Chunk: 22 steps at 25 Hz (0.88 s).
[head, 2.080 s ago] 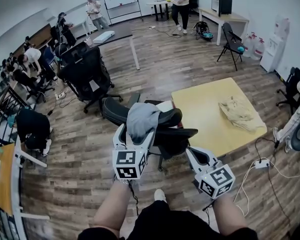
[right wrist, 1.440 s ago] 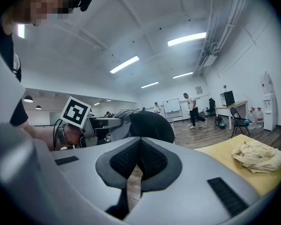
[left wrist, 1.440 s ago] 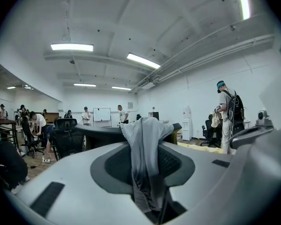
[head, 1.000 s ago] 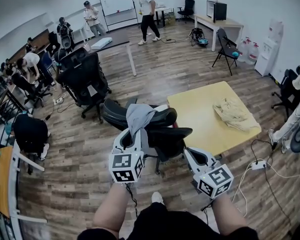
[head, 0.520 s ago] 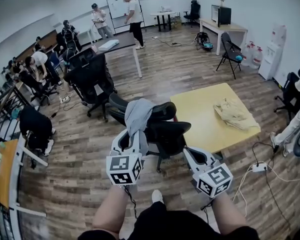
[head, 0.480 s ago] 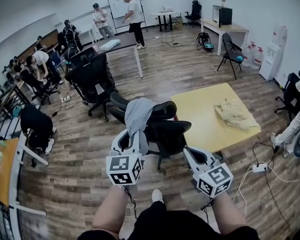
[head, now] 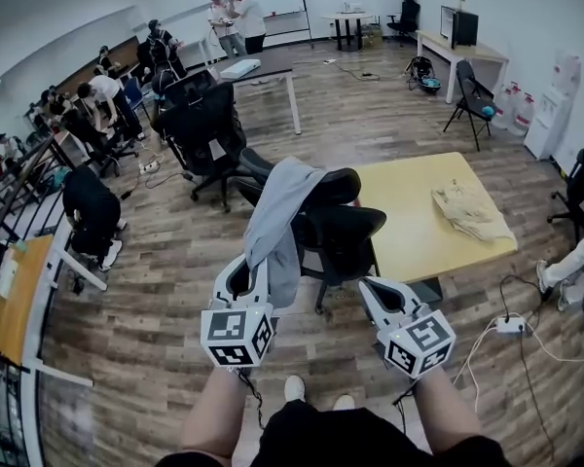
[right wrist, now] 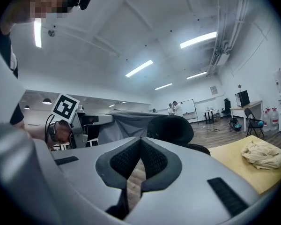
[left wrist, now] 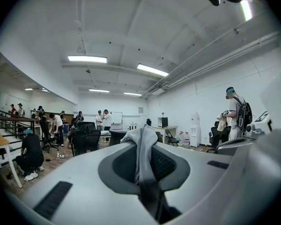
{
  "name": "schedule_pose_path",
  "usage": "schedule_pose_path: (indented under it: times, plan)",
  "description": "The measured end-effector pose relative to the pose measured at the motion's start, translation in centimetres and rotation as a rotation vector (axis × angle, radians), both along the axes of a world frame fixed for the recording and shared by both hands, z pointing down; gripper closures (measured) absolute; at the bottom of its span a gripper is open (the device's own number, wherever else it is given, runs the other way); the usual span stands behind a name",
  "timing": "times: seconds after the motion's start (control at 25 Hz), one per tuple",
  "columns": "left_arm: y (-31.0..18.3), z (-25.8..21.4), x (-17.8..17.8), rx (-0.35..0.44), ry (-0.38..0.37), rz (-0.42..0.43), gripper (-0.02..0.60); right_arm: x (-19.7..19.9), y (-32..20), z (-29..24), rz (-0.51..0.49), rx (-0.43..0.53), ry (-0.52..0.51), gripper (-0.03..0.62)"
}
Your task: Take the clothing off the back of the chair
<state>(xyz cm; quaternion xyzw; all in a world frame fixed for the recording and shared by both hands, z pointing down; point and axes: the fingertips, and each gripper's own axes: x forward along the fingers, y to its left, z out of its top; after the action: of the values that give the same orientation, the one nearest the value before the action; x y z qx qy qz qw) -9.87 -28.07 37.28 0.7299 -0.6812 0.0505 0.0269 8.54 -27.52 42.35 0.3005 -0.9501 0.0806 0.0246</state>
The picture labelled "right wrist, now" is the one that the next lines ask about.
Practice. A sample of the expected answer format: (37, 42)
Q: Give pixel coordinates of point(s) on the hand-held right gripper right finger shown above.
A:
(189, 184)

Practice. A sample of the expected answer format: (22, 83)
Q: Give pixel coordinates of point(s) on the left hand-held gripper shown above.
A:
(65, 107)

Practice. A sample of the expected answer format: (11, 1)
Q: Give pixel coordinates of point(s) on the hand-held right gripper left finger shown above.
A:
(84, 167)

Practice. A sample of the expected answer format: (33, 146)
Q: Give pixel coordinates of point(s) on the grey clothes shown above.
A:
(131, 123)

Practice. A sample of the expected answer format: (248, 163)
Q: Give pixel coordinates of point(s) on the black mesh chair with headrest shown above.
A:
(173, 130)

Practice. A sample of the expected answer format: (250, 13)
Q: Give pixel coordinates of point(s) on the person's left forearm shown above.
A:
(37, 135)

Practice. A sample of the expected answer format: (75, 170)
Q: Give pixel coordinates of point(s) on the black office chair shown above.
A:
(226, 107)

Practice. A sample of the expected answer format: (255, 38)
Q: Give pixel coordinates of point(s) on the black folding chair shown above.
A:
(251, 123)

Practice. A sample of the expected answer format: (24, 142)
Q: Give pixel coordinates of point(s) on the person's left hand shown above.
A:
(63, 131)

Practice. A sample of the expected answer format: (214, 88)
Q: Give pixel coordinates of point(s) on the yellow square table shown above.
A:
(227, 163)

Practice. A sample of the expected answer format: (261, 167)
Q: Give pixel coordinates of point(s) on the black wrist band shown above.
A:
(52, 132)

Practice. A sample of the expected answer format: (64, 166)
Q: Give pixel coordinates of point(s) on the ceiling light strip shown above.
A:
(198, 39)
(38, 33)
(163, 86)
(139, 68)
(196, 75)

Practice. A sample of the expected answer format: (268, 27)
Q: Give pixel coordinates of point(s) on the white desk with black legs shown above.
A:
(208, 112)

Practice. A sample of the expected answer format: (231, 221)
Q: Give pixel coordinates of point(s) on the black bag with teal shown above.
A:
(235, 124)

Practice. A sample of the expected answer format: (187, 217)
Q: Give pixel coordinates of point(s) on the rolling whiteboard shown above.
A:
(189, 107)

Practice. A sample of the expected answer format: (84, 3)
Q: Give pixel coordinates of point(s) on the crumpled cream garment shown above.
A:
(262, 155)

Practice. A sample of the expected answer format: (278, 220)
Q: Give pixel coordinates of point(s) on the teal round item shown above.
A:
(260, 123)

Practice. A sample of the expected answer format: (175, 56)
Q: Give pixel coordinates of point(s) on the white table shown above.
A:
(248, 105)

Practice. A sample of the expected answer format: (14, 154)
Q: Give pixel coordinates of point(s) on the clear water bottle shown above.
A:
(266, 121)
(275, 119)
(269, 109)

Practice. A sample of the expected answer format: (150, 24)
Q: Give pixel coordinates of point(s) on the round ceiling detector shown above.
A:
(51, 32)

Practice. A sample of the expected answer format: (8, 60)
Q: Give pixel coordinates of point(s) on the small plant vase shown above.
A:
(239, 88)

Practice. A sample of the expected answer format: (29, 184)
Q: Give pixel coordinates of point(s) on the white ceiling box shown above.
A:
(221, 58)

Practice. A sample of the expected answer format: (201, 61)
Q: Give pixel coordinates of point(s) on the person's head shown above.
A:
(25, 8)

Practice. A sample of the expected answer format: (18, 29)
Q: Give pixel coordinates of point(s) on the white ceiling pipe bundle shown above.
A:
(234, 13)

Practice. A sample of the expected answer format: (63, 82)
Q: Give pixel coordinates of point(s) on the wall poster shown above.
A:
(213, 90)

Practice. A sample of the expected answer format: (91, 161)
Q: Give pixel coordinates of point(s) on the black cabinet with white frame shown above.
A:
(243, 98)

